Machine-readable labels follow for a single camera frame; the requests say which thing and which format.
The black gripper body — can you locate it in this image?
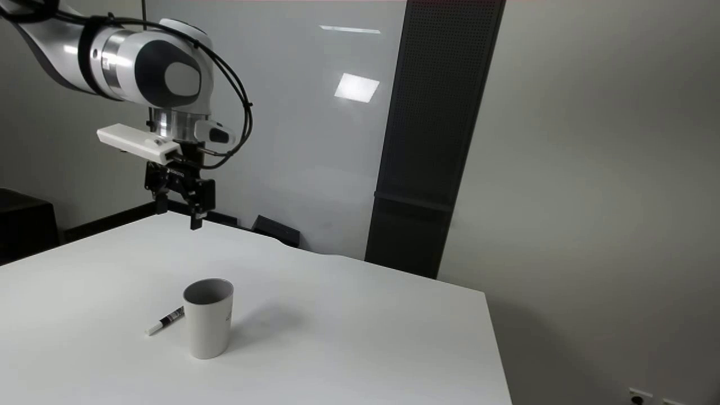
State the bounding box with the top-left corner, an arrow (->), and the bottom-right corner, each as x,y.
163,139 -> 214,189

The black marker pen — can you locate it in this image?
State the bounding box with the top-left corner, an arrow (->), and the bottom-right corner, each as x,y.
146,304 -> 186,337

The small black box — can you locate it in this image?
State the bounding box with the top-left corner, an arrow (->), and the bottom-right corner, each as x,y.
250,213 -> 303,250

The white ceramic mug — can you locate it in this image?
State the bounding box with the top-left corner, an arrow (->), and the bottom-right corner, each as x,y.
179,277 -> 236,362

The black block furniture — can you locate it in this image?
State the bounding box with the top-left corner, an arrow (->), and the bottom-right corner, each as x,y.
0,187 -> 62,267

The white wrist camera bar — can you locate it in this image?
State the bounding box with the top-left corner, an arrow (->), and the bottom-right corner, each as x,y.
95,121 -> 181,163

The black wall pillar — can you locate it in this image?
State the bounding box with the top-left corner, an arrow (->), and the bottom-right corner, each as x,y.
365,0 -> 509,280

